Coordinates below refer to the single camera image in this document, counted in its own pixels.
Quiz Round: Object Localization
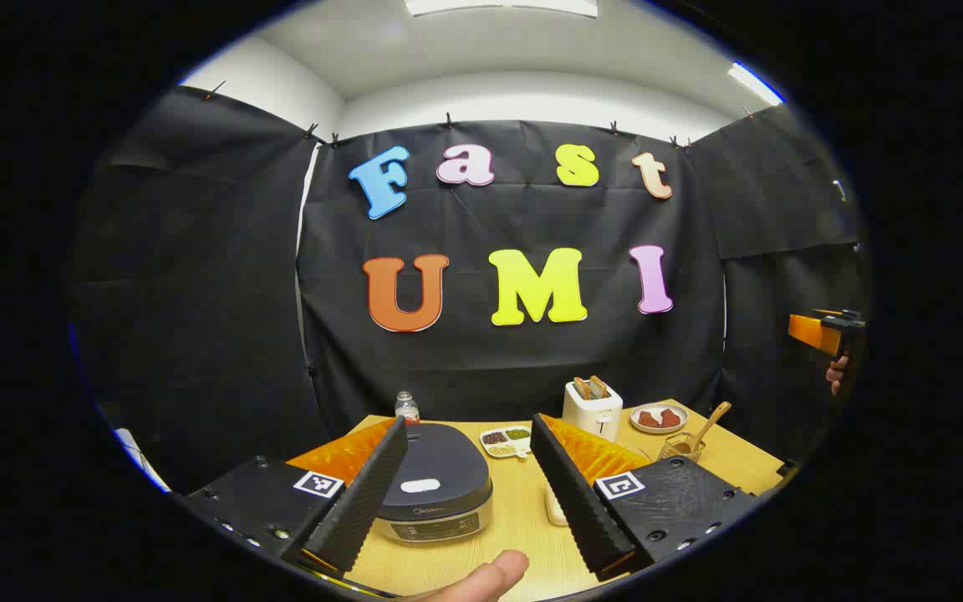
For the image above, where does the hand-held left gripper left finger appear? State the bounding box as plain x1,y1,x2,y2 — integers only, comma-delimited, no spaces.
183,416,410,578

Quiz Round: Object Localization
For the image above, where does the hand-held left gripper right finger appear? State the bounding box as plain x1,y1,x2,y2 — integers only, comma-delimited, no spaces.
529,412,760,584

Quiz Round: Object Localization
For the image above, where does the silver black rice cooker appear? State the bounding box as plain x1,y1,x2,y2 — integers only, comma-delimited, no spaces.
373,422,495,544

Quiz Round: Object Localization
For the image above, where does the wire chopstick holder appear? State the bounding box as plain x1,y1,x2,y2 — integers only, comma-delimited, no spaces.
658,431,706,463

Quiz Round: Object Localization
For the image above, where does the wooden spoon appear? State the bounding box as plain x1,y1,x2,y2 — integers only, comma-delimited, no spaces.
687,401,733,457

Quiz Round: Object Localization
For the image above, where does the clear plastic rice container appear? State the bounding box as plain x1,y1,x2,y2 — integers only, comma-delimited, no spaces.
544,483,570,528

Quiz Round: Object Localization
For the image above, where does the white toaster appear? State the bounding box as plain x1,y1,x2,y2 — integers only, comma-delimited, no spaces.
563,378,623,442

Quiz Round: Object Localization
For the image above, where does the white divided bean dish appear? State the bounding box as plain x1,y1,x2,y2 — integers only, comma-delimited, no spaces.
479,426,532,460

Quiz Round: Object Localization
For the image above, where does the white round plate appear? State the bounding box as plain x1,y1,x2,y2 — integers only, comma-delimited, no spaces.
629,403,690,435

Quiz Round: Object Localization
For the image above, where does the small ceiling light panel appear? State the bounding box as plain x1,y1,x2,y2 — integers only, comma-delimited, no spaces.
728,63,785,107

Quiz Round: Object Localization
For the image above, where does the large ceiling light panel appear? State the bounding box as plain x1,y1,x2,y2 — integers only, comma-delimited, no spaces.
405,0,598,19

